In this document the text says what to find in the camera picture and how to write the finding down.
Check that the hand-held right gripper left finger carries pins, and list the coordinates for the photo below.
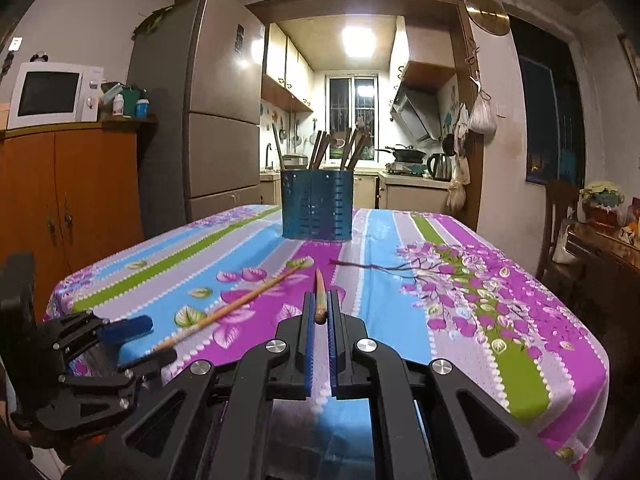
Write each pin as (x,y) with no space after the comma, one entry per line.
(309,350)

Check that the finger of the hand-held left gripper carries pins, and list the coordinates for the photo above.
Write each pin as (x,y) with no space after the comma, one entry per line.
(155,358)
(127,329)

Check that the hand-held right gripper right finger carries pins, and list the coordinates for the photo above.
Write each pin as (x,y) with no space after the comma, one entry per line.
(334,350)

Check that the brown wooden chopstick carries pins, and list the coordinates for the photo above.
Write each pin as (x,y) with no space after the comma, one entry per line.
(320,300)
(235,305)

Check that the blue perforated utensil holder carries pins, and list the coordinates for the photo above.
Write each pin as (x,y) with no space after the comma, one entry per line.
(315,210)

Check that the striped floral tablecloth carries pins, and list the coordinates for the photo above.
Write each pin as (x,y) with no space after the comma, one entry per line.
(450,360)

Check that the orange wooden cabinet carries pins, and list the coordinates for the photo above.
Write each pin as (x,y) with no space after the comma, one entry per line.
(90,185)

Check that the kitchen counter cabinet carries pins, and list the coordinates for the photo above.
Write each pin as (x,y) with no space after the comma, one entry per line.
(412,192)

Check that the gas stove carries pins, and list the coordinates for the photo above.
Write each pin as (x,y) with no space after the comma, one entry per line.
(405,167)

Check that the white microwave oven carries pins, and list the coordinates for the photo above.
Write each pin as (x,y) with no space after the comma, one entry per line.
(50,95)

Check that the bunch of dark chopsticks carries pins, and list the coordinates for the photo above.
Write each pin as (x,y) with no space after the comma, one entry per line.
(320,152)

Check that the black wok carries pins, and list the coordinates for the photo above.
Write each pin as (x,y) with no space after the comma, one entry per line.
(405,151)

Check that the steel electric kettle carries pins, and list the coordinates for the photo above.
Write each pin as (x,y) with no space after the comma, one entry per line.
(440,167)

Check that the bottles on cabinet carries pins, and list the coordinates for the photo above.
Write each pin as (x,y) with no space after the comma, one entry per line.
(131,102)

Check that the blue lidded jar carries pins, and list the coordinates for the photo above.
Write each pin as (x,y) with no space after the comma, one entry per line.
(142,109)

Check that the hanging plastic bags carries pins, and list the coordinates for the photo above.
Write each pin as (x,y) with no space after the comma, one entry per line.
(459,170)

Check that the small dark figurine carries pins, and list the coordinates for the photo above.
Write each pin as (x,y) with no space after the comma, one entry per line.
(38,57)

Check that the kitchen window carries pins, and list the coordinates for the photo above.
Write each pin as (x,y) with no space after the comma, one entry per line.
(350,115)

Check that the steel range hood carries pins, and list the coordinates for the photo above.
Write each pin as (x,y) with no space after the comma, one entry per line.
(412,112)

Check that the silver refrigerator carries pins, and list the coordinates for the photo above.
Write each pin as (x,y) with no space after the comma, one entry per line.
(220,85)

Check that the dark wooden chair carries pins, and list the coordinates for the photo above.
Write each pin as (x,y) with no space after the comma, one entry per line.
(555,210)

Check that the white plastic bag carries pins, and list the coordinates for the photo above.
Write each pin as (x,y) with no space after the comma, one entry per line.
(483,117)

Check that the dark wooden side table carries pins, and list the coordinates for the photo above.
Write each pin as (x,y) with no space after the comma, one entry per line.
(600,270)

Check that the cream upper kitchen cabinets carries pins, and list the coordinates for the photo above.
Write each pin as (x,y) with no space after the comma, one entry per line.
(287,70)

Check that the yellow green cloth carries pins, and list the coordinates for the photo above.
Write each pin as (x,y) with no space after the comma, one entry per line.
(155,20)

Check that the potted yellow flowers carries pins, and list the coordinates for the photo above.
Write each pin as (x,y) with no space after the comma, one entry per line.
(602,200)

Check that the square ceiling light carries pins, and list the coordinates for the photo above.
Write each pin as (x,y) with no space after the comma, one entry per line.
(358,42)

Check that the dark blue framed window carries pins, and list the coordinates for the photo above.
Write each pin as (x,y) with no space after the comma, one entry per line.
(550,120)

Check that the cream cabinet above hood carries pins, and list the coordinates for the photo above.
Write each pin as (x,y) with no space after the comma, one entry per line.
(427,47)

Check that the white wall outlet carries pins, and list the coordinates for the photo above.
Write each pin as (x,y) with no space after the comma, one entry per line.
(15,43)

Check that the round golden wall clock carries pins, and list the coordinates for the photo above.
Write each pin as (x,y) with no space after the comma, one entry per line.
(487,14)

